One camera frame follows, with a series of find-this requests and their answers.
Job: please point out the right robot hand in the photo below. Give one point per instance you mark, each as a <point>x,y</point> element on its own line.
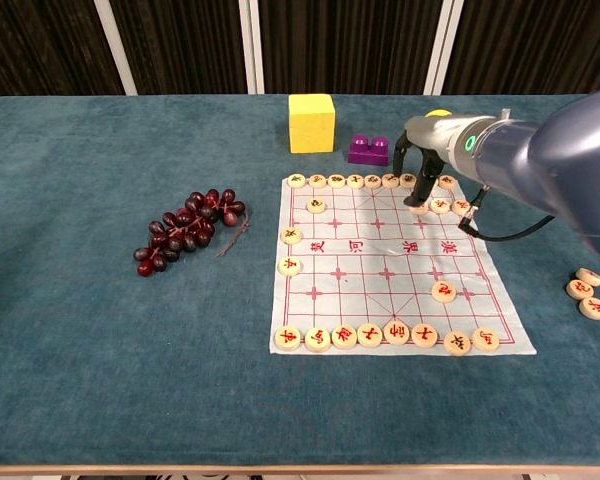
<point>435,137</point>

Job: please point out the round wooden chess piece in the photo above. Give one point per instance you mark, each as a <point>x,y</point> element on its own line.
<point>289,266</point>
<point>336,180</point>
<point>461,206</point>
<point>439,205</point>
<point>593,307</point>
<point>296,180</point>
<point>370,334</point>
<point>424,335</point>
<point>407,180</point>
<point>318,340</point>
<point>579,289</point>
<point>456,343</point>
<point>396,332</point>
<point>316,205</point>
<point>291,234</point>
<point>589,276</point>
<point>447,182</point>
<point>344,336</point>
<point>391,180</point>
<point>420,210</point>
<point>443,291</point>
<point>373,181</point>
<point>486,339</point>
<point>355,180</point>
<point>287,338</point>
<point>316,179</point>

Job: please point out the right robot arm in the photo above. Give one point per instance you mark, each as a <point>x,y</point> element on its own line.
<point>555,150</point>

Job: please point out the chinese chess board sheet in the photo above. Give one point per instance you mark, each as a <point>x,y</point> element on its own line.
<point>370,260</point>

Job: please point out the yellow ball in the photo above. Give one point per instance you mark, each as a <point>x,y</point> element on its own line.
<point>437,113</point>

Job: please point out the purple toy brick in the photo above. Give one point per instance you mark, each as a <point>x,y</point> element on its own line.
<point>367,152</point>

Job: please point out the yellow foam cube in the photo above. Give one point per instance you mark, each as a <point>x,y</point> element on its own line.
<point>311,125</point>

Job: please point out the dark slatted partition panel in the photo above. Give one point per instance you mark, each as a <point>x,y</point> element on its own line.
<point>530,45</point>
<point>40,45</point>
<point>345,45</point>
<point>180,45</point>

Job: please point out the dark red grape bunch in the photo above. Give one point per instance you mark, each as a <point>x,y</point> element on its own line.
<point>190,225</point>

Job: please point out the teal table cloth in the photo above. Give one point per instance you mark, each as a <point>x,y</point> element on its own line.
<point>80,350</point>

